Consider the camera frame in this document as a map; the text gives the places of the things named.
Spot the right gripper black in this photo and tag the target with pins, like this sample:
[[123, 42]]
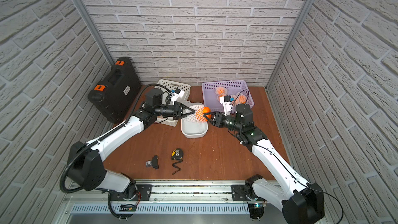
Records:
[[218, 115]]

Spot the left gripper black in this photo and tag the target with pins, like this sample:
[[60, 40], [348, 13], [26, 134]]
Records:
[[179, 110]]

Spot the white foam net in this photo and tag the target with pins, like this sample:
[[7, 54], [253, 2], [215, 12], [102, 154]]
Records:
[[197, 114]]

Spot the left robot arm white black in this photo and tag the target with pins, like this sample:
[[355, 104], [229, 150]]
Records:
[[85, 169]]

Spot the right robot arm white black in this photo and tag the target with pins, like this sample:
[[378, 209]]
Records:
[[299, 201]]

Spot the white plastic tub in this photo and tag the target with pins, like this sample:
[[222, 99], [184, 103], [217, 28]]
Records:
[[194, 130]]

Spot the white perforated plastic basket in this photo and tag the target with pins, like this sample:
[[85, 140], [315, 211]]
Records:
[[171, 85]]

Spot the purple perforated plastic basket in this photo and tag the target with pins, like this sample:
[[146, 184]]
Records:
[[234, 87]]

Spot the yellow black tape measure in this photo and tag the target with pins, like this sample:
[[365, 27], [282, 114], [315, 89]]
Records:
[[177, 154]]

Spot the small black gripper part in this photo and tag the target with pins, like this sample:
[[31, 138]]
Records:
[[153, 163]]

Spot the black plastic tool case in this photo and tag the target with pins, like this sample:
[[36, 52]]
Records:
[[114, 95]]

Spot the aluminium mounting rail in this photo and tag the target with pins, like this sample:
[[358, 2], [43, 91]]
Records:
[[178, 197]]

